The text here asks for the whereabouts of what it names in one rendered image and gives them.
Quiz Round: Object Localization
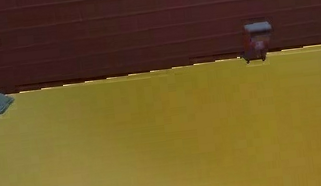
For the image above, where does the red bin with grey lid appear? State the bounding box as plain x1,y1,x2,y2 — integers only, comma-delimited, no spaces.
236,20,277,66

